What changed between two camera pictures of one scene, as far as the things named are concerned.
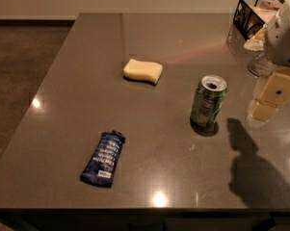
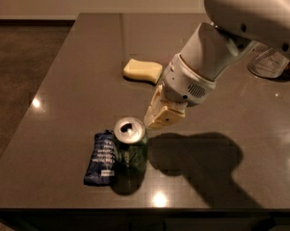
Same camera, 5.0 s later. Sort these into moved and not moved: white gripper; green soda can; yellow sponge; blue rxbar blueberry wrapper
Moved: green soda can; white gripper
Not moved: yellow sponge; blue rxbar blueberry wrapper
